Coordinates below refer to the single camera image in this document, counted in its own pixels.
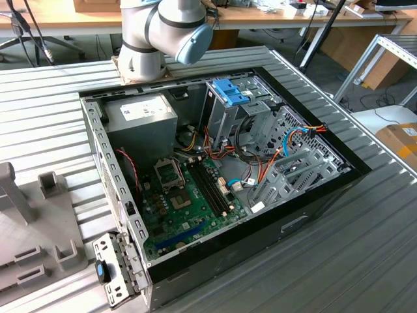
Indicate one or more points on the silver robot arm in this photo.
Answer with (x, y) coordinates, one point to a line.
(140, 62)

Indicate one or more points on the grey metal disk bay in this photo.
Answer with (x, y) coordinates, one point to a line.
(277, 194)

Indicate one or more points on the black RAM slot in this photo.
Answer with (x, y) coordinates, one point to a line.
(207, 188)
(215, 183)

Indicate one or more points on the grey metal drive cage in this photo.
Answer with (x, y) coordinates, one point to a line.
(221, 120)

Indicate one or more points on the green motherboard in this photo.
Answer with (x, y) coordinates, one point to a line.
(195, 203)

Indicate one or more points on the blue drive cage latch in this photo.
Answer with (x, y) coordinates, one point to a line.
(224, 88)

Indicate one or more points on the white paper label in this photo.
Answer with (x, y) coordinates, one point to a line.
(256, 207)

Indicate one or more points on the grey power supply unit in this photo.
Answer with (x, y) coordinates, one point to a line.
(140, 133)

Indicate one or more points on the blue expansion slot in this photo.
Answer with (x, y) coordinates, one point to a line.
(182, 235)

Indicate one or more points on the black chipset chip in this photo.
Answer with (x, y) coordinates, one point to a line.
(157, 231)

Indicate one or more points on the black open PC case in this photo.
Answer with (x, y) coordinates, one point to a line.
(260, 241)

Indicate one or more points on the wooden desk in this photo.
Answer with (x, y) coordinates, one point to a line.
(277, 18)
(71, 18)

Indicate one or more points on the white papers pile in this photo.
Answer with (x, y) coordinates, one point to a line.
(270, 6)

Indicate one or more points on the black tripod stand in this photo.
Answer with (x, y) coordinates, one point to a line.
(324, 31)

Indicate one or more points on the red black small box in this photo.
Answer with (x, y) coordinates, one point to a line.
(298, 6)

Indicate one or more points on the white boxes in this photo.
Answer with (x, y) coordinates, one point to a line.
(312, 12)

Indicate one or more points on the large brown cardboard box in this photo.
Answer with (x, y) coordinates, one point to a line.
(352, 49)

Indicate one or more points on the office chair base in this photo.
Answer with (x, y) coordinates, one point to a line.
(65, 44)

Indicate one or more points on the grey parts rack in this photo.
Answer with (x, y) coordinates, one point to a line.
(39, 228)

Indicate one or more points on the white side table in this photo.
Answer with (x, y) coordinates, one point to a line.
(391, 115)

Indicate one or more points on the small brown cardboard box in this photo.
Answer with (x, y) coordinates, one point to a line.
(94, 5)

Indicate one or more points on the cardboard box with labels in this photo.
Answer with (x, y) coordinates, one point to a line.
(400, 143)

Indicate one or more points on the pale pink box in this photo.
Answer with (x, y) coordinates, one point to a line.
(365, 11)

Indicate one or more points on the black monitor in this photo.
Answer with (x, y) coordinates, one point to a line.
(387, 5)

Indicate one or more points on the brown arm base plate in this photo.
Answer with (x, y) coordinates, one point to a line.
(168, 77)

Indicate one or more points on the silver slot cover bracket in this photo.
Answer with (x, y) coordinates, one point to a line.
(105, 245)

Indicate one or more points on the grey metal shelf frame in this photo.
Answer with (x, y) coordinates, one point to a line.
(399, 53)

